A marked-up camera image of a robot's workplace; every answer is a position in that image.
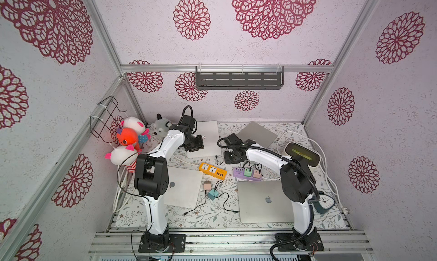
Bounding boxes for cream box with green display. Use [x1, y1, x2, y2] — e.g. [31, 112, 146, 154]
[283, 142, 321, 168]

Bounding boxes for white laptop front left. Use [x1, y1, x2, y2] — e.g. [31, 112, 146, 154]
[164, 167, 203, 209]

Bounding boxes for orange power strip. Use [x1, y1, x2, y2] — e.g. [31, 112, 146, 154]
[199, 163, 227, 181]

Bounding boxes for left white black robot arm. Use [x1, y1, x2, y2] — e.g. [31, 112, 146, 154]
[134, 114, 204, 253]

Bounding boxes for white laptop with red logo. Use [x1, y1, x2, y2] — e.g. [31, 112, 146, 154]
[187, 121, 221, 159]

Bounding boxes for grey metal wall shelf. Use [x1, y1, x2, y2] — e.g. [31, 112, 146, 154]
[195, 66, 284, 91]

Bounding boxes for white pink plush upper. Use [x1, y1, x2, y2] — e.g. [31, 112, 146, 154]
[121, 116, 149, 136]

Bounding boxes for black cable of pink charger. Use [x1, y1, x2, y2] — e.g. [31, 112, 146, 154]
[183, 190, 209, 217]

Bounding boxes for teal charger plug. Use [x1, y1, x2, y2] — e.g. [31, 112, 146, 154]
[207, 189, 220, 201]

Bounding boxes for purple power strip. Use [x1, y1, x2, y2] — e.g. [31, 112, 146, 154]
[233, 167, 262, 181]

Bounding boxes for black wire wall basket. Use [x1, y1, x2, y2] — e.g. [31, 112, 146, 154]
[89, 95, 126, 146]

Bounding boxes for silver laptop rear right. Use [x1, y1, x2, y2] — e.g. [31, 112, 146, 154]
[237, 122, 278, 148]

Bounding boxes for grey husky plush toy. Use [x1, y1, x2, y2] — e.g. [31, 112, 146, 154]
[151, 114, 173, 138]

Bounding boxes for silver apple laptop front right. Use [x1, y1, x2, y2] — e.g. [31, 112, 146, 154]
[237, 180, 294, 223]

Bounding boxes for white plush striped legs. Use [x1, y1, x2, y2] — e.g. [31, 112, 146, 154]
[105, 145, 139, 173]

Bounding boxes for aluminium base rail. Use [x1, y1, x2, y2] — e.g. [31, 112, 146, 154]
[86, 229, 374, 260]

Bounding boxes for teal alarm clock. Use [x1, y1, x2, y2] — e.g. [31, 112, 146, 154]
[313, 191, 336, 214]

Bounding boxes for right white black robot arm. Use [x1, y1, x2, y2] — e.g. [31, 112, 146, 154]
[217, 133, 323, 261]

